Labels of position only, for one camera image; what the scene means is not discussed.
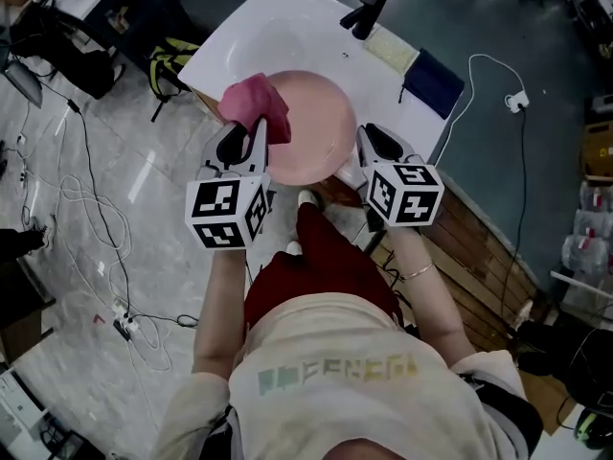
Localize long black cable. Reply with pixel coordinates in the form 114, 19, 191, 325
28, 72, 199, 330

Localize black faucet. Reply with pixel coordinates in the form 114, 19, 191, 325
339, 0, 392, 40

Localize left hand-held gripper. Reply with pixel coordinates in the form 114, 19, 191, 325
185, 114, 278, 251

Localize black bag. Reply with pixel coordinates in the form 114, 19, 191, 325
8, 3, 127, 101

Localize black helmet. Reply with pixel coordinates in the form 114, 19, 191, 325
564, 326, 613, 451

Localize gold bracelet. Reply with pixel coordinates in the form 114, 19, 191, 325
399, 261, 436, 282

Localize white power adapter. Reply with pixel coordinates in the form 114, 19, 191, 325
503, 89, 531, 114

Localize yellow box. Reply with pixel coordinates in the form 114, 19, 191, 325
579, 121, 613, 179

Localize tangled white cable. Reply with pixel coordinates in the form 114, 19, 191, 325
17, 131, 174, 374

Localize yellow sponge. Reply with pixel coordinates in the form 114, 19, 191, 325
361, 23, 419, 74

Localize person's left forearm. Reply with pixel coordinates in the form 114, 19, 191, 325
191, 245, 251, 379

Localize white power strip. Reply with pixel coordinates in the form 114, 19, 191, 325
111, 303, 141, 343

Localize clear plastic bags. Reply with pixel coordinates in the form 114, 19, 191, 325
560, 179, 613, 278

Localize pink round plate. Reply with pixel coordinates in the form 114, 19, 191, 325
263, 69, 358, 186

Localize wooden cabinet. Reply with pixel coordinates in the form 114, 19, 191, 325
306, 161, 539, 354

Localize yellow and black backpack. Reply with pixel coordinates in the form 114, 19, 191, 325
148, 36, 202, 124

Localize white sink basin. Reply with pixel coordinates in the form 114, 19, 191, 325
177, 0, 462, 163

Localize person's right forearm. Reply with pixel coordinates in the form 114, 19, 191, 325
382, 224, 476, 369

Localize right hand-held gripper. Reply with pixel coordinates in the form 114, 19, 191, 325
352, 122, 445, 230

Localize red trousers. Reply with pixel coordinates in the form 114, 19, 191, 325
242, 202, 404, 331

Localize pink-red cloth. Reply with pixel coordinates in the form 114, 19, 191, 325
216, 72, 293, 145

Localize cream printed t-shirt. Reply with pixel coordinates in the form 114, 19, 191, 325
151, 291, 544, 460

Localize dark blue folded cloth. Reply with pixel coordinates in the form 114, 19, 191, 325
398, 47, 466, 121

